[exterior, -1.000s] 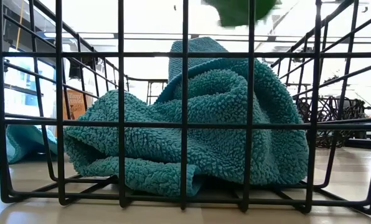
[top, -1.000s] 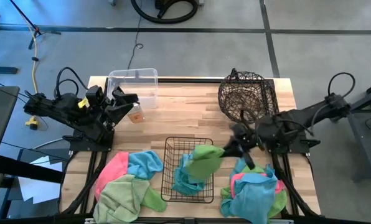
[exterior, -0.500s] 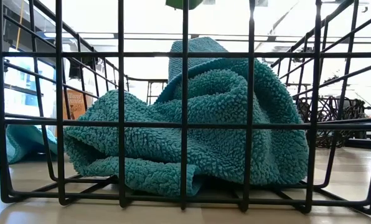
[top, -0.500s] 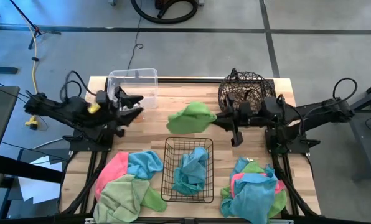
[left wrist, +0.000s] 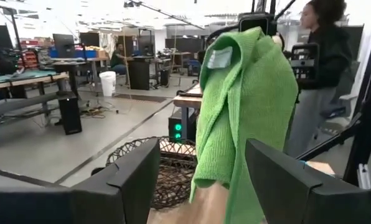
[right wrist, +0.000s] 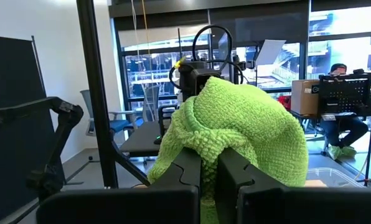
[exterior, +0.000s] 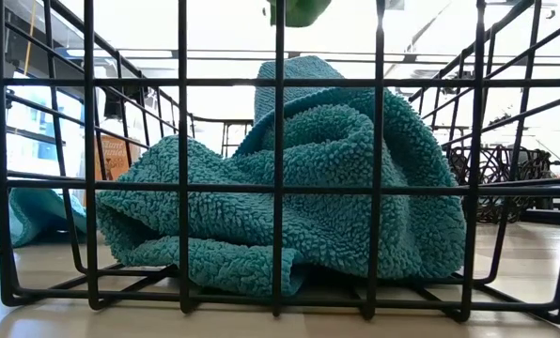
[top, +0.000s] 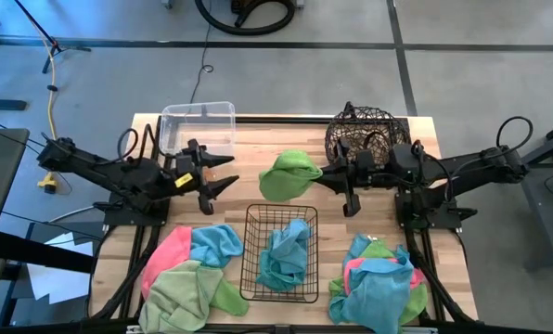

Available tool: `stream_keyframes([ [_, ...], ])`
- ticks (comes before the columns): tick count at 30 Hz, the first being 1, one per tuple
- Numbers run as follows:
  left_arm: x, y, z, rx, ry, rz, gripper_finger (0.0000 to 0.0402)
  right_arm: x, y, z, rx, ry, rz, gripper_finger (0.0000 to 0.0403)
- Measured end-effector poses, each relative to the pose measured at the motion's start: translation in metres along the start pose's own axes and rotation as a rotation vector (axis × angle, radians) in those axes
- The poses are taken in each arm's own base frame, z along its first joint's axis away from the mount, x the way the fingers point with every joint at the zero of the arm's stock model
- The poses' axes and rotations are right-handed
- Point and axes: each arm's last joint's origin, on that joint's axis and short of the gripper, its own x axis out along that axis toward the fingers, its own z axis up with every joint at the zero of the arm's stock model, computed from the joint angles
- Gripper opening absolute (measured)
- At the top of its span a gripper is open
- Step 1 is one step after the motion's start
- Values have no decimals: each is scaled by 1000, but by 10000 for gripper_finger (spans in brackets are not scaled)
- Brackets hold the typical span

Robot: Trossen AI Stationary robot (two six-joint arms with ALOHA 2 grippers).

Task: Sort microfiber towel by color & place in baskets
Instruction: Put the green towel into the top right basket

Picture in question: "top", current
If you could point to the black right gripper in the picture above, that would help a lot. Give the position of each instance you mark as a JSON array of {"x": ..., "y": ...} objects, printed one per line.
[{"x": 371, "y": 169}]

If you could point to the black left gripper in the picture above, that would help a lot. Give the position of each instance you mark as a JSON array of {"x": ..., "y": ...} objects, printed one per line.
[{"x": 186, "y": 174}]

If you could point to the teal microfiber towel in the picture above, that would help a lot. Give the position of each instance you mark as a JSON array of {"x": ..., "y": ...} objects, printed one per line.
[{"x": 274, "y": 278}]

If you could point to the pale green microfiber towel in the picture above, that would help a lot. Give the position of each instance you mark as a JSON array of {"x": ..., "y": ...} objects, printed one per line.
[{"x": 179, "y": 299}]

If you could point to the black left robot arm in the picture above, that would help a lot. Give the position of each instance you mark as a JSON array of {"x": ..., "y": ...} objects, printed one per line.
[{"x": 114, "y": 174}]

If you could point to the clear plastic bin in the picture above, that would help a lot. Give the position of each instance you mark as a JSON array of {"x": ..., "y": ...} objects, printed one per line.
[{"x": 211, "y": 120}]

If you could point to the round dark wicker basket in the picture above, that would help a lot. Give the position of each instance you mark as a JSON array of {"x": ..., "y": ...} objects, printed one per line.
[{"x": 374, "y": 125}]

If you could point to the dark vacuum cleaner body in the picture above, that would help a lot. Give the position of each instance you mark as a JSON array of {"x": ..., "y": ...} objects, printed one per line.
[{"x": 239, "y": 5}]

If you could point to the white paper sheets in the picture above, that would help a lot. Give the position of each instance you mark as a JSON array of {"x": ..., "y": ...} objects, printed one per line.
[{"x": 58, "y": 283}]

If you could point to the black steel beam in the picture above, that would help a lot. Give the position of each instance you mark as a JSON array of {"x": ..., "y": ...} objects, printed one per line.
[{"x": 35, "y": 253}]

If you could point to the black tripod stand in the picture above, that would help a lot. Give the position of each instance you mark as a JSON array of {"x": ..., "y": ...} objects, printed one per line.
[{"x": 56, "y": 46}]

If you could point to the dark grey desk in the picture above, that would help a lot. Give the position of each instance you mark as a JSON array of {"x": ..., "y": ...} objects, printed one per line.
[{"x": 0, "y": 162}]

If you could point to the dark grey cart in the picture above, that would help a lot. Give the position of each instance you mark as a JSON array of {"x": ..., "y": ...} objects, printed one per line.
[{"x": 550, "y": 209}]

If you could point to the black flat bar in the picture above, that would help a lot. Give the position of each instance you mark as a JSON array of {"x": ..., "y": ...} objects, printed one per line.
[{"x": 3, "y": 105}]

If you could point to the black aluminium table frame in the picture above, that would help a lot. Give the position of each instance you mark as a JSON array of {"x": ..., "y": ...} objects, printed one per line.
[{"x": 281, "y": 119}]

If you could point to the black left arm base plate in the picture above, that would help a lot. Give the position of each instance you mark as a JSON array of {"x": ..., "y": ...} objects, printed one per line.
[{"x": 119, "y": 217}]

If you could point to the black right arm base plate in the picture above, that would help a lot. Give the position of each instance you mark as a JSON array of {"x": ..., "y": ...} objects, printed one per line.
[{"x": 443, "y": 222}]

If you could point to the silver metal bracket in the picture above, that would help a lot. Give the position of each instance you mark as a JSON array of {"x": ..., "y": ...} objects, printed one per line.
[
  {"x": 132, "y": 329},
  {"x": 427, "y": 330}
]

